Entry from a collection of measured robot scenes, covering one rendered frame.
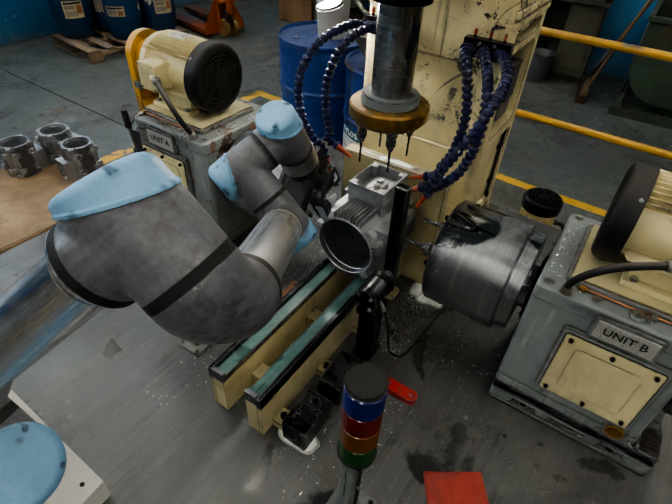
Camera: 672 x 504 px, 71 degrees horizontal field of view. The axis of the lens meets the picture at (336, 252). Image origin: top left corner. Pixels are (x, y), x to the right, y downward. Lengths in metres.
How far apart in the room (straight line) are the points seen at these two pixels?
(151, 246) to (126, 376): 0.79
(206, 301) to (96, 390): 0.79
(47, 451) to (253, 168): 0.52
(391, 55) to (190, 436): 0.89
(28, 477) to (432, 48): 1.12
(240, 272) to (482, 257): 0.63
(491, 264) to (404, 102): 0.38
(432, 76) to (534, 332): 0.65
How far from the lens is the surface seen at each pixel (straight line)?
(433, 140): 1.31
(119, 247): 0.48
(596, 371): 1.04
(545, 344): 1.05
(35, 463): 0.79
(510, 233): 1.05
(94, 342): 1.34
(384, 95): 1.06
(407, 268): 1.39
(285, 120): 0.84
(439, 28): 1.22
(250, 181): 0.85
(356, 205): 1.15
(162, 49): 1.45
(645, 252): 0.97
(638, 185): 0.93
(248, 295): 0.50
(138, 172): 0.49
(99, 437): 1.17
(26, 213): 3.14
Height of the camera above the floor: 1.75
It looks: 40 degrees down
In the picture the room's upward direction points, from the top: 3 degrees clockwise
